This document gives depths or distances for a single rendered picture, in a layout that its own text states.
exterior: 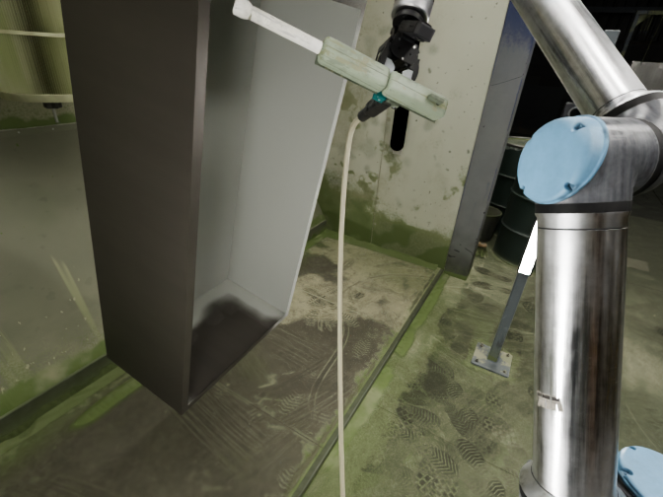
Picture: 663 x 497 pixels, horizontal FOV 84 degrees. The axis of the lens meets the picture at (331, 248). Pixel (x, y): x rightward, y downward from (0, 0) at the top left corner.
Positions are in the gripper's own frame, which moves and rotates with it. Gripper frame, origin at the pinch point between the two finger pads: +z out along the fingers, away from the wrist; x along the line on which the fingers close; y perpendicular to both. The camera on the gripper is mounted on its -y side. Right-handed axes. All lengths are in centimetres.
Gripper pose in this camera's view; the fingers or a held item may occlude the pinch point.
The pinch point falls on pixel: (390, 97)
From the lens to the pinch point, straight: 90.7
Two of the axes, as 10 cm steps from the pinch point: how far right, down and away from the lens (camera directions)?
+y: -3.4, -0.5, 9.4
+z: -2.8, 9.6, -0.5
